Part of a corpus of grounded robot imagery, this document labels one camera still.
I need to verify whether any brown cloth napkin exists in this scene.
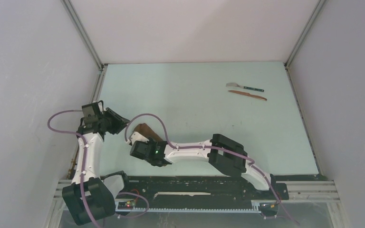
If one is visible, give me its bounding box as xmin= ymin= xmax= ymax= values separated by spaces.
xmin=134 ymin=123 xmax=163 ymax=142

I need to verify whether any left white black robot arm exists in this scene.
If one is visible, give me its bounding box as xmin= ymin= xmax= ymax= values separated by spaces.
xmin=62 ymin=100 xmax=131 ymax=226

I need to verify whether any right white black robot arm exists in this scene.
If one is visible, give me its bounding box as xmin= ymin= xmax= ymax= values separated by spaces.
xmin=126 ymin=132 xmax=277 ymax=199

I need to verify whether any left aluminium corner post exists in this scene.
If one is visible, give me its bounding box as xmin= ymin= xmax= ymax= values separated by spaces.
xmin=61 ymin=0 xmax=104 ymax=71

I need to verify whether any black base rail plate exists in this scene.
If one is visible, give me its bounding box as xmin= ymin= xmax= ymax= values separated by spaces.
xmin=118 ymin=176 xmax=289 ymax=211

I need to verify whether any brown wooden knife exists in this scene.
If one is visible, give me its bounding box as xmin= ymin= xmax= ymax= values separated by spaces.
xmin=229 ymin=90 xmax=267 ymax=101

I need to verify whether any aluminium corner post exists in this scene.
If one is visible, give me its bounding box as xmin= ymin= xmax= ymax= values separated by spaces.
xmin=284 ymin=0 xmax=328 ymax=68
xmin=61 ymin=0 xmax=104 ymax=71

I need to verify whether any right aluminium corner post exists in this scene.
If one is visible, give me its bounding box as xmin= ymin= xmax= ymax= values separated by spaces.
xmin=284 ymin=0 xmax=328 ymax=68

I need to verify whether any grey cable duct strip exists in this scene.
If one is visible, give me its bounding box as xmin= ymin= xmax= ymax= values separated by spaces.
xmin=115 ymin=201 xmax=262 ymax=214

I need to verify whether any aluminium frame profile front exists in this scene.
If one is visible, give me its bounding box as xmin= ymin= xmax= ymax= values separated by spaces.
xmin=280 ymin=181 xmax=340 ymax=203

